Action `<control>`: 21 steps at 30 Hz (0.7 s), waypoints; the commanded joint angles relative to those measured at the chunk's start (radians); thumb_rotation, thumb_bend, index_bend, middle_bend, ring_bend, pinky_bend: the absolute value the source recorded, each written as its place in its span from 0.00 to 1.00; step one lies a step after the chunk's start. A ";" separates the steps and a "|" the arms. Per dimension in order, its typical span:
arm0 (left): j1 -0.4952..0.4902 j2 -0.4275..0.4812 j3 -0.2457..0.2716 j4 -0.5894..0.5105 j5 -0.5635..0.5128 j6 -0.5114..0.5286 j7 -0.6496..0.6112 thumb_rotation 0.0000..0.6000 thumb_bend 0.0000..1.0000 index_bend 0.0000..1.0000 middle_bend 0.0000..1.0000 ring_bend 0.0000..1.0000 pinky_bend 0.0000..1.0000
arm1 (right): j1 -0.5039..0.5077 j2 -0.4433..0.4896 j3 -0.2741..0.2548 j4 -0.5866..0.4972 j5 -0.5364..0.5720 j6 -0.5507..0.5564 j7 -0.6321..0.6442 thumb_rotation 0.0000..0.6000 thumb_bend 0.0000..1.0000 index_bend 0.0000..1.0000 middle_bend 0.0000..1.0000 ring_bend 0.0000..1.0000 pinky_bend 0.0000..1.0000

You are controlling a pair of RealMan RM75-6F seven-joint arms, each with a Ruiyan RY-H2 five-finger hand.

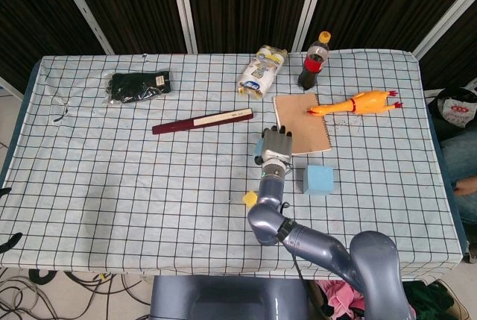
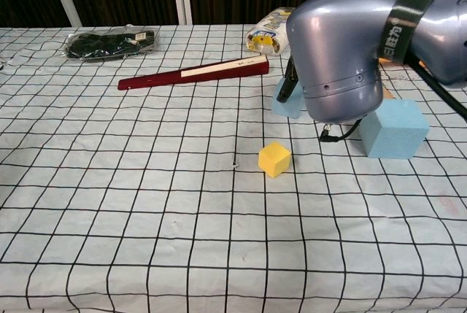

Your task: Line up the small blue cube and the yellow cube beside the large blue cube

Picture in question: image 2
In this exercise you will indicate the pack of white tape rolls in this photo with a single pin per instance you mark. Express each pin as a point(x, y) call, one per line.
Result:
point(268, 35)

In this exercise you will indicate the large blue foam cube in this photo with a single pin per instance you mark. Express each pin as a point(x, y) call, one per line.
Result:
point(394, 134)

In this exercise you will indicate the small yellow foam cube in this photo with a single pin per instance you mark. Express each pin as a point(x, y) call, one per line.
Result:
point(273, 160)

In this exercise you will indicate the right robot arm grey-blue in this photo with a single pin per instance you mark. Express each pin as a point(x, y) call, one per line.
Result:
point(339, 54)

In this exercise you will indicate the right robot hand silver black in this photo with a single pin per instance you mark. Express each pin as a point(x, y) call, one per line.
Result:
point(286, 83)

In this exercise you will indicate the dark red folded fan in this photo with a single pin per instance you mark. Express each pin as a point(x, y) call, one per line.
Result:
point(204, 72)

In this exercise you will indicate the black gloves in plastic bag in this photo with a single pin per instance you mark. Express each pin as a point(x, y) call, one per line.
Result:
point(109, 43)

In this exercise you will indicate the white black checkered tablecloth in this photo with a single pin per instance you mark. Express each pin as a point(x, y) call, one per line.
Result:
point(146, 200)

